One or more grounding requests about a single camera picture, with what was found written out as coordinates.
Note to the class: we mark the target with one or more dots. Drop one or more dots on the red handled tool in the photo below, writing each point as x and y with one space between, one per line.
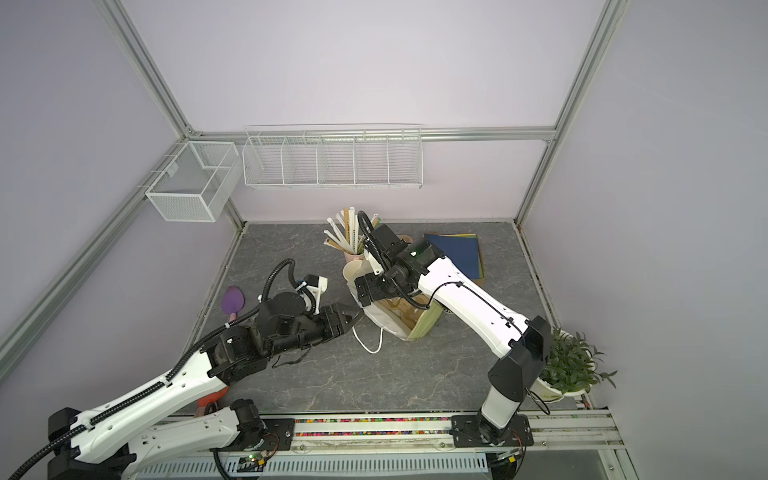
211 398

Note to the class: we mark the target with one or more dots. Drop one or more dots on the single brown pulp cup carrier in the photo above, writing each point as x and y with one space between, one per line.
404 311

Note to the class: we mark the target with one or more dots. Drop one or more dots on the cardboard tray with napkins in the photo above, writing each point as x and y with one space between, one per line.
464 252

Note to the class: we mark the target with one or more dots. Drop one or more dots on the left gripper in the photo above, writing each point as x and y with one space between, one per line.
338 315

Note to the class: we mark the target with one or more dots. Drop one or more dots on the pink metal straw bucket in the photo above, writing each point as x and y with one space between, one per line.
352 256

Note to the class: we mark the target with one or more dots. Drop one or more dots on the potted green plant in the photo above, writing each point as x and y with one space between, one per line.
572 368

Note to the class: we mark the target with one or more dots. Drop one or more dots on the green paper gift bag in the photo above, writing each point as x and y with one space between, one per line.
387 322

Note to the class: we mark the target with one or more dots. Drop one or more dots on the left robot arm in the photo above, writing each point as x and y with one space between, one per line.
119 438

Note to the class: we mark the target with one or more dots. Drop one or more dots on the small white mesh basket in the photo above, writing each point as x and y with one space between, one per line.
197 182

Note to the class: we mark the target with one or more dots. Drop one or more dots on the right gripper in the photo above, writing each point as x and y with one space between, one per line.
376 293

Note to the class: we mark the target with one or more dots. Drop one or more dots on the green paper cup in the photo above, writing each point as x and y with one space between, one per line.
351 271

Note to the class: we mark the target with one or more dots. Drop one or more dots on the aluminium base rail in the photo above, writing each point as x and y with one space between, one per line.
337 446

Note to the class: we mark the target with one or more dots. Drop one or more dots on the white wrapped straw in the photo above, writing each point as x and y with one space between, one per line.
352 230

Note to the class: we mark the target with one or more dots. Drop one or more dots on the wide white wire basket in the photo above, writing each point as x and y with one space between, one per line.
384 155

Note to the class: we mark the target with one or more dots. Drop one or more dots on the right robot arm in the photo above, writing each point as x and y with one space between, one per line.
521 345

